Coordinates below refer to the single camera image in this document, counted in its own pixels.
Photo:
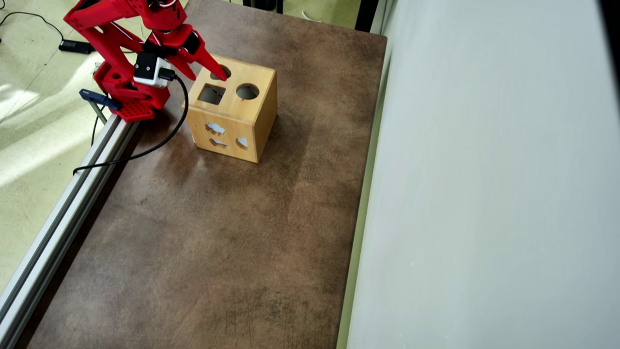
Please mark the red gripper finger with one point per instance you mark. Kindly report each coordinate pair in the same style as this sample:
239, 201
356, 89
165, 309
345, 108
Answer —
206, 60
183, 67

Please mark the red robot base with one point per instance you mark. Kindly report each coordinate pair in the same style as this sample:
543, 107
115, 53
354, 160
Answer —
140, 102

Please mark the red robot arm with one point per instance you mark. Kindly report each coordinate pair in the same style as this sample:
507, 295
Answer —
104, 39

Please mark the wooden shape sorter box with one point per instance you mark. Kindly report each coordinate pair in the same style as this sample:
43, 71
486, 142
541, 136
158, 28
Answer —
227, 121

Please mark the black floor object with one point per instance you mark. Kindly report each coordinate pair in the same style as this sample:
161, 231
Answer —
264, 5

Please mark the blue clamp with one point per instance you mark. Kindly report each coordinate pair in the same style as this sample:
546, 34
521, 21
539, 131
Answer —
99, 99

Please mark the black power adapter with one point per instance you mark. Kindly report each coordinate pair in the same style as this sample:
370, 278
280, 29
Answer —
76, 46

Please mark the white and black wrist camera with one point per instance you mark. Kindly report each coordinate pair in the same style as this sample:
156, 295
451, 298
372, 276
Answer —
147, 68

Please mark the dark post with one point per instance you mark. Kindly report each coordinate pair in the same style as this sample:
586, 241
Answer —
366, 14

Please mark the aluminium profile rail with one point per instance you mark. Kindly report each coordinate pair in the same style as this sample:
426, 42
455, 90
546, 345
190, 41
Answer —
58, 223

